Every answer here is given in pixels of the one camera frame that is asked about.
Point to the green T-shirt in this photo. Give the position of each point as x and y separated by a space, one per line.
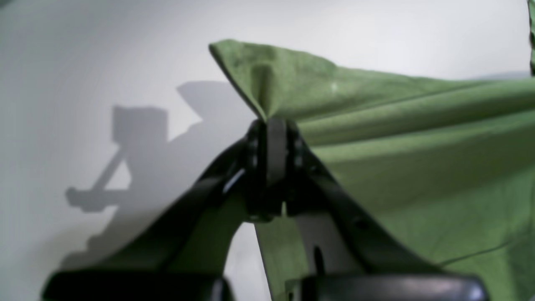
430 126

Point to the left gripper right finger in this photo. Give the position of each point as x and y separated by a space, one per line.
351 256

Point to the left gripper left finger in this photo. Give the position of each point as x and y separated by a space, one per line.
181 256

